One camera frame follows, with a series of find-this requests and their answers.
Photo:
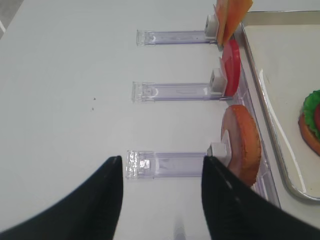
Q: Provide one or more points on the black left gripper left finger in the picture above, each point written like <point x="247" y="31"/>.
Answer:
<point x="90" y="212"/>

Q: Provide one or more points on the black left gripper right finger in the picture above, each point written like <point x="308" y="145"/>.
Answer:
<point x="235" y="212"/>

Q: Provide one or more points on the orange cheese slice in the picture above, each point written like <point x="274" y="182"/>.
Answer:
<point x="237" y="9"/>
<point x="221" y="11"/>

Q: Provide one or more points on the tomato slice on burger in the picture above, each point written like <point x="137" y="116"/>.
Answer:
<point x="317" y="116"/>

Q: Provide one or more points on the green lettuce on burger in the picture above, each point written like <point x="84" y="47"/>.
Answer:
<point x="309" y="108"/>

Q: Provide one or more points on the red tomato slice in holder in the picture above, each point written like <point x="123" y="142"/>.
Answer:
<point x="231" y="67"/>

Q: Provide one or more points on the orange cheese slice in holder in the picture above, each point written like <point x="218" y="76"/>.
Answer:
<point x="221" y="11"/>

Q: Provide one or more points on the bun bottom in holder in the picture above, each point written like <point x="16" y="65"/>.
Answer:
<point x="246" y="150"/>

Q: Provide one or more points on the bun bottom on tray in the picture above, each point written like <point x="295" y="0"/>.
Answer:
<point x="308" y="136"/>

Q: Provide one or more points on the metal serving tray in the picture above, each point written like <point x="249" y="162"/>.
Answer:
<point x="283" y="50"/>

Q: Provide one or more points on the clear bun holder rail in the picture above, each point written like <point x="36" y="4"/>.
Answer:
<point x="150" y="164"/>

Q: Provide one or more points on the clear tomato holder rail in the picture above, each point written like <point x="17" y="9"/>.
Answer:
<point x="222" y="86"/>

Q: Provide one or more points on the clear cheese holder rail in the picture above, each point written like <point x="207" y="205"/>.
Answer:
<point x="206" y="36"/>

